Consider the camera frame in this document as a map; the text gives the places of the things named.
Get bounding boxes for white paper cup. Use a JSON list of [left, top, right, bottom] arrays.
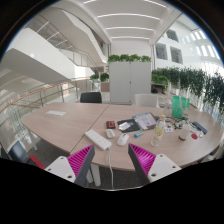
[[179, 124, 190, 140]]

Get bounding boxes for plants atop cabinet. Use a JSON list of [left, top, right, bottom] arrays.
[[108, 54, 151, 63]]

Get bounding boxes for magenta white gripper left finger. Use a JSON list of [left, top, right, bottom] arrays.
[[46, 144, 95, 187]]

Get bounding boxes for clear drinking glass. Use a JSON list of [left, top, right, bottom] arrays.
[[164, 99, 172, 117]]

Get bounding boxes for white cabinet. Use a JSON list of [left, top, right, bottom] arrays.
[[109, 62, 151, 104]]

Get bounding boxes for green hedge plants right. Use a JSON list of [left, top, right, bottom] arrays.
[[152, 67, 224, 114]]

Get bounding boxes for black chair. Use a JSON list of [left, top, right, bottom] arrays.
[[80, 92, 102, 103]]

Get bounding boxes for white power cable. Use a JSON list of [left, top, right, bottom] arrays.
[[107, 147, 115, 190]]

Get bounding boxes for black folder with card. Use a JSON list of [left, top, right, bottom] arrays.
[[117, 119, 139, 133]]

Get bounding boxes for white power strip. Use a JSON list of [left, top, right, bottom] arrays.
[[85, 130, 112, 150]]

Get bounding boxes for clear plastic water bottle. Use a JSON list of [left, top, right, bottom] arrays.
[[151, 114, 166, 146]]

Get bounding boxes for white computer mouse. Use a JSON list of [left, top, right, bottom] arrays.
[[117, 134, 129, 146]]

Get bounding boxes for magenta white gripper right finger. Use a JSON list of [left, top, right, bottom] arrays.
[[128, 144, 180, 186]]

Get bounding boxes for dark blue notebook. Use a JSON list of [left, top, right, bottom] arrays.
[[192, 121, 207, 134]]

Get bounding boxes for white chair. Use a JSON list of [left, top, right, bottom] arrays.
[[135, 94, 158, 107]]

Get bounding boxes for blue small marker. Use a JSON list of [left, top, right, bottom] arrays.
[[134, 131, 143, 138]]

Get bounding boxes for black red small box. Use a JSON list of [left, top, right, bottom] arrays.
[[106, 121, 116, 129]]

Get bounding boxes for colourful booklet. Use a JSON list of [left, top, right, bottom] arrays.
[[133, 112, 156, 130]]

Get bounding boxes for red round lid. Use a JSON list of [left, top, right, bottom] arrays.
[[191, 133, 198, 140]]

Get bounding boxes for small white oval device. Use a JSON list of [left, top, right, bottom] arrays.
[[106, 129, 115, 138]]

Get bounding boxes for white paper sheet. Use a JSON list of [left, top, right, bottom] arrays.
[[46, 110, 66, 117]]

